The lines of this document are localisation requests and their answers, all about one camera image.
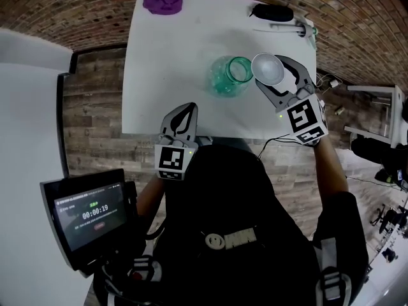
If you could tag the black bag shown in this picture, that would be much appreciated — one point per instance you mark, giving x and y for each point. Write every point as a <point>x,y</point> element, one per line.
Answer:
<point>379,155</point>

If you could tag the black tablet screen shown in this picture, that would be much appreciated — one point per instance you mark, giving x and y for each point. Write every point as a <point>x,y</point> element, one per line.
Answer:
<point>89,217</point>

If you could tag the green glass jar container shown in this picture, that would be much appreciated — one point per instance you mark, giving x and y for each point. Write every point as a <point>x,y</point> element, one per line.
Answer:
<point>223,78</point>

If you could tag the black oval case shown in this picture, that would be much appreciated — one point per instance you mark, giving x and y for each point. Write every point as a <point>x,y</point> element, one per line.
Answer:
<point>272,12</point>

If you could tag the person's left forearm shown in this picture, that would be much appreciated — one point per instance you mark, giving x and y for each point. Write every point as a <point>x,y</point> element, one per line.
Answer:
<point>150,199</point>

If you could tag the person's right forearm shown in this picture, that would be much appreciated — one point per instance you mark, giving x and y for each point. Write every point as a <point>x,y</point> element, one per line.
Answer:
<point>331,171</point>

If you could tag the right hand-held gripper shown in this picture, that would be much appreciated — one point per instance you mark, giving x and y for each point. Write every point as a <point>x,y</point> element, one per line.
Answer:
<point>306,116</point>

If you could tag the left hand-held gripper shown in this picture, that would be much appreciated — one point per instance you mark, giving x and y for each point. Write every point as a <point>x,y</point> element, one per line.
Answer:
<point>172,161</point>

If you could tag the white side table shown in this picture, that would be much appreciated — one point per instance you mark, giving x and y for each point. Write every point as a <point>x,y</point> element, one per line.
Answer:
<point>390,113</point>

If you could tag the person's black printed shirt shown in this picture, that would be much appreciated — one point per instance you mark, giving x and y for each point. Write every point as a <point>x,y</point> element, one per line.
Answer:
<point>239,202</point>

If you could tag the small tan object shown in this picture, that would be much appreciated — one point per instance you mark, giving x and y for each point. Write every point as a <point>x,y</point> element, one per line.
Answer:
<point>339,110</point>

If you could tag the black office chair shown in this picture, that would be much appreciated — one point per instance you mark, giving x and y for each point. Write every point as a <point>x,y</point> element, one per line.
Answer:
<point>390,218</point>

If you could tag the white pipette tool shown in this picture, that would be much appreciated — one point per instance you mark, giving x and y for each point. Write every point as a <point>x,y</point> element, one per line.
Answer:
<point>293,27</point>

